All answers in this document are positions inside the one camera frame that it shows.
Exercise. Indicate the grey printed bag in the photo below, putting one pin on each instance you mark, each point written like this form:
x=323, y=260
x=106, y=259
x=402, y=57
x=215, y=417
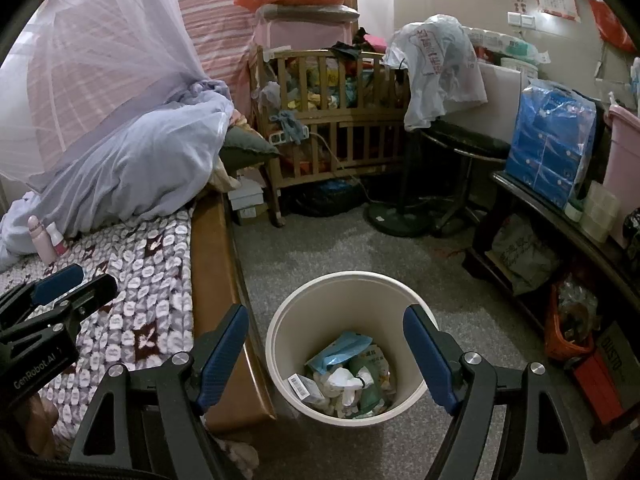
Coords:
x=522, y=257

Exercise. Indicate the white tissue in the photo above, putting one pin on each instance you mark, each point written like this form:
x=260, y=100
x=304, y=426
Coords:
x=345, y=382

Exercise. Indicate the pink thermos bottle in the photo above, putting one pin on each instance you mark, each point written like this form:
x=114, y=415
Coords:
x=42, y=240

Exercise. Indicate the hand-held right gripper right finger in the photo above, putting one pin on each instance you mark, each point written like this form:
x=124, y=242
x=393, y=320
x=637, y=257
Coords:
x=430, y=355

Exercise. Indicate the person's left forearm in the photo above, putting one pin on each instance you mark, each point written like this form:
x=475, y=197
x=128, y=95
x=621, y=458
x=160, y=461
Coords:
x=40, y=412

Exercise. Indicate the white green milk carton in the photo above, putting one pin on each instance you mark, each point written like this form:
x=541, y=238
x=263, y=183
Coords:
x=376, y=361

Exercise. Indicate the white mosquito net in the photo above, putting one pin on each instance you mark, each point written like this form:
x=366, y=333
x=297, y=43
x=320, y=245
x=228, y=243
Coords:
x=90, y=75

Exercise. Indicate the white flat box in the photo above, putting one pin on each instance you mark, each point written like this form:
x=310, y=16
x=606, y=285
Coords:
x=500, y=100

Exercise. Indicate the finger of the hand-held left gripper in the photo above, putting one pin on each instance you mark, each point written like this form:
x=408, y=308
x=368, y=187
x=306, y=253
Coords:
x=57, y=281
x=95, y=296

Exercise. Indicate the stack of white containers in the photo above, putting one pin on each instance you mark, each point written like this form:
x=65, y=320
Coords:
x=600, y=210

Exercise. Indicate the dark wooden shelf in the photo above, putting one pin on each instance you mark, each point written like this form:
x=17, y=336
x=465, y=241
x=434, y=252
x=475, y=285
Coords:
x=515, y=195

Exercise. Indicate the blue grey cloth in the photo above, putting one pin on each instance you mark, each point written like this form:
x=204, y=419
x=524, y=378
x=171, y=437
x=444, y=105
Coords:
x=290, y=125

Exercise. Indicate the pink storage box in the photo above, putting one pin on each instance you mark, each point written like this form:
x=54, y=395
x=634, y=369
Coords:
x=300, y=37

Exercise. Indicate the wooden bed frame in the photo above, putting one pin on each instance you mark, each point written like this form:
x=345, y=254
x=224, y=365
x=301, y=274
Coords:
x=215, y=270

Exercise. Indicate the red black box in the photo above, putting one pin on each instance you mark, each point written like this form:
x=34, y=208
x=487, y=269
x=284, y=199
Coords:
x=600, y=390

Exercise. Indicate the red bag on wall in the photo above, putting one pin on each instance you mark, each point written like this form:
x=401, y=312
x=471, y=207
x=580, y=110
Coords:
x=612, y=27

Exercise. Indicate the white shoe box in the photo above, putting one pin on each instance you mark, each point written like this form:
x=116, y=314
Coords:
x=248, y=200

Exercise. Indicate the black round stool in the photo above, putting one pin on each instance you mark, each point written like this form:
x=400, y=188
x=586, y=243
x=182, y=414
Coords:
x=465, y=142

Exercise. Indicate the grey flat cushion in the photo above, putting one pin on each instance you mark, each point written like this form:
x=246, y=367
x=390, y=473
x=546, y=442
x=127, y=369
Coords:
x=310, y=11

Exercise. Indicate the dark grey pillow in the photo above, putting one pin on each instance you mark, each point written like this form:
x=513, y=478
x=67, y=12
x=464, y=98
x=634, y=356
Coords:
x=247, y=147

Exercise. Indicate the pinkish floor cloth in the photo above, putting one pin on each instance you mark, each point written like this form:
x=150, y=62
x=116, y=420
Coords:
x=235, y=457

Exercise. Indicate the pile of clothes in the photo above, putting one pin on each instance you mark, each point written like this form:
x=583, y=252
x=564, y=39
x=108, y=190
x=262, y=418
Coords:
x=345, y=75

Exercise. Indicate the blue tissue pack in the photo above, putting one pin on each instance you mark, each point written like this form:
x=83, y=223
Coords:
x=547, y=145

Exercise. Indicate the light blue wrapper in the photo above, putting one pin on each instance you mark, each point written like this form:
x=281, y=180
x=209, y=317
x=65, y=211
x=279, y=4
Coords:
x=337, y=350

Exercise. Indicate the white green medicine box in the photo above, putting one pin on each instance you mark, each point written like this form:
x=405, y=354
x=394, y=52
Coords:
x=302, y=385

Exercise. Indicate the orange basket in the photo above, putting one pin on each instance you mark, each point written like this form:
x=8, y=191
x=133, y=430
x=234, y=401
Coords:
x=565, y=335

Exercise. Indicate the pink plastic tub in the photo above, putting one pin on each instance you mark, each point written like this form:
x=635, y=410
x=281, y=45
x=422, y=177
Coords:
x=622, y=160

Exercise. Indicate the black standing fan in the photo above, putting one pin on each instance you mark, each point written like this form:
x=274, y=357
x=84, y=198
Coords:
x=400, y=215

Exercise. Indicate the black bag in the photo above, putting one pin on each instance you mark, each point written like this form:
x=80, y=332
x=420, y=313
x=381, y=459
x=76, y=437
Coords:
x=325, y=197

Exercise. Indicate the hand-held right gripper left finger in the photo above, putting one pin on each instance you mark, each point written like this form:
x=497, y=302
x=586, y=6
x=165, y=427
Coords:
x=225, y=355

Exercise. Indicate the light blue quilt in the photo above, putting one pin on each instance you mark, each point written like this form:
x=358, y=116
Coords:
x=135, y=170

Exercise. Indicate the pink striped curtain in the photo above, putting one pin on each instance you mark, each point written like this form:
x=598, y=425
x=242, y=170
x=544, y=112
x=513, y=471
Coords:
x=220, y=25

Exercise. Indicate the white bottle red label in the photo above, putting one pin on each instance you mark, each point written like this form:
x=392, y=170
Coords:
x=58, y=242

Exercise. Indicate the white wall switch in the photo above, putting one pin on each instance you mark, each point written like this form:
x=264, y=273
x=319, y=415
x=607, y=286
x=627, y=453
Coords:
x=521, y=19

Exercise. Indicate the pack of paper rolls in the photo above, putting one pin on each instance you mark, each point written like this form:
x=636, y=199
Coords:
x=505, y=42

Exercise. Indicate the cream plastic wastebasket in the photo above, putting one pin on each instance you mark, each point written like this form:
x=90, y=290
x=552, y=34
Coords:
x=320, y=305

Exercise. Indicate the wooden crib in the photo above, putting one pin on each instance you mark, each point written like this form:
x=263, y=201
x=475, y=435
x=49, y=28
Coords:
x=345, y=140

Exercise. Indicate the white plastic bag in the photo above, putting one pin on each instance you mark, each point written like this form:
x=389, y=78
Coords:
x=440, y=65

